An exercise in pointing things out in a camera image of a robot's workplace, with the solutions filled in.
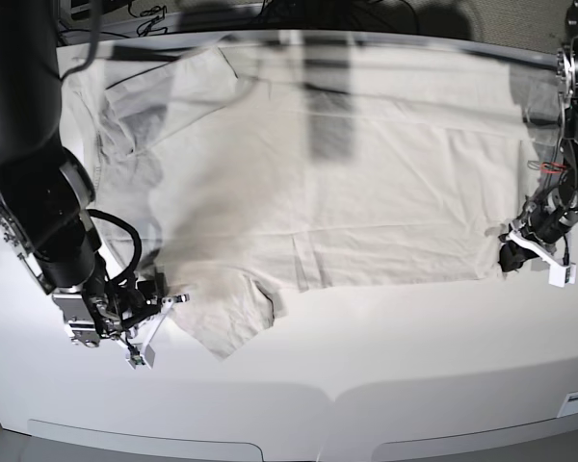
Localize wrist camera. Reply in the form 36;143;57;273
548;263;576;288
125;344;155;370

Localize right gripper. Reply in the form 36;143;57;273
52;272;189;347

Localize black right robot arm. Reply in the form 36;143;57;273
0;1;178;356

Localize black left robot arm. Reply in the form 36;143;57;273
499;1;578;287

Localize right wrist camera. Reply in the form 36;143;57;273
125;344;155;370

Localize beige T-shirt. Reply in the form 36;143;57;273
63;42;559;359

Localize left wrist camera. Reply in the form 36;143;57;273
548;263;576;288

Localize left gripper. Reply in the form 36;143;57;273
499;218;571;273

